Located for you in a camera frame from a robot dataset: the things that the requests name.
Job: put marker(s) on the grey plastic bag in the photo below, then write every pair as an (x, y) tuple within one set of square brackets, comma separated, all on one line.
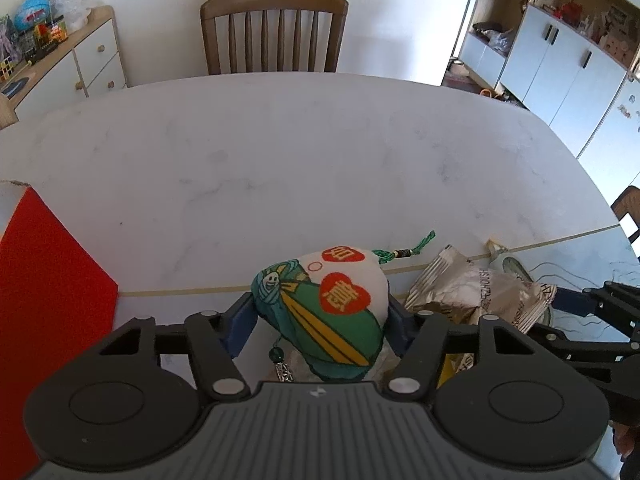
[(500, 40)]

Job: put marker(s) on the red shelf item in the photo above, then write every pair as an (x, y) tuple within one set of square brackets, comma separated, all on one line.
[(571, 12)]

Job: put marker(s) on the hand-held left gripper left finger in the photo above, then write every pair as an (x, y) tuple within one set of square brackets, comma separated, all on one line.
[(240, 327)]

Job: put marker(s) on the colourful cube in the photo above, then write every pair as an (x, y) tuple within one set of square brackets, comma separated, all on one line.
[(5, 70)]

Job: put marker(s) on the white hallway cabinet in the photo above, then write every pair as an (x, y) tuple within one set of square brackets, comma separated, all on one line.
[(550, 70)]

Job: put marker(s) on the dark sauce jar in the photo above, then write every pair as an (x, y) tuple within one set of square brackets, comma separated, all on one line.
[(58, 32), (40, 36)]

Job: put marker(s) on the green embroidered pouch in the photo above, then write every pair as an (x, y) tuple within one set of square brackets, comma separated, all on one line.
[(325, 310)]

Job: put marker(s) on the light wooden toy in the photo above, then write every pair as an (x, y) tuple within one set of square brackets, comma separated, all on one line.
[(617, 42)]

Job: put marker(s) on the person's right hand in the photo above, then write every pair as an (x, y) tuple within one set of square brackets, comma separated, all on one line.
[(625, 442)]

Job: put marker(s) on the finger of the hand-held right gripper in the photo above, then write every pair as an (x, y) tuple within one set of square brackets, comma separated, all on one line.
[(600, 351), (575, 299)]

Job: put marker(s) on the patterned door rug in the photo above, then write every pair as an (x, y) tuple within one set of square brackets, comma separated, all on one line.
[(457, 82)]

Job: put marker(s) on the clear plastic bag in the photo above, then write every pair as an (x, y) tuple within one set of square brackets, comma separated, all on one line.
[(72, 10)]

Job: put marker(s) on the silver snack packet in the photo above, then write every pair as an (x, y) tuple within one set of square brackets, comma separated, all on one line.
[(475, 290)]

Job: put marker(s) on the blue ball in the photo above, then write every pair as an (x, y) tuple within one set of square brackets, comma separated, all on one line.
[(32, 10)]

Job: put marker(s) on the white wooden sideboard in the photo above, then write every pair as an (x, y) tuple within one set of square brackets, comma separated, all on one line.
[(90, 60)]

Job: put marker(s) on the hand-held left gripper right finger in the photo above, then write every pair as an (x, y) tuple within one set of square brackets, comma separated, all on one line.
[(400, 325)]

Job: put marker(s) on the small white pouch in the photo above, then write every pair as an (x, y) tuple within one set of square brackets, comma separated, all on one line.
[(512, 266)]

